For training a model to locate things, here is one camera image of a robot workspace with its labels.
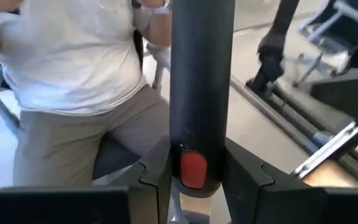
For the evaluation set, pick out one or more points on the dark office chair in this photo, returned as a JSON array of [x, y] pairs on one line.
[[113, 158]]

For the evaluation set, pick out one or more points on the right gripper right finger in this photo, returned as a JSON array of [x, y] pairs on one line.
[[291, 207]]

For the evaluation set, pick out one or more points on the grey rolling chair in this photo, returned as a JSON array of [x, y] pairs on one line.
[[331, 37]]

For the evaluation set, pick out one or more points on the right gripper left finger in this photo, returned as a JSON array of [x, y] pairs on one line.
[[73, 207]]

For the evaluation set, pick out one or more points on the person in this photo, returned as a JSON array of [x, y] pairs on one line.
[[73, 77]]

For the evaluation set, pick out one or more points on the small black and red tool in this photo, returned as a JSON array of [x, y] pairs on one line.
[[200, 62]]

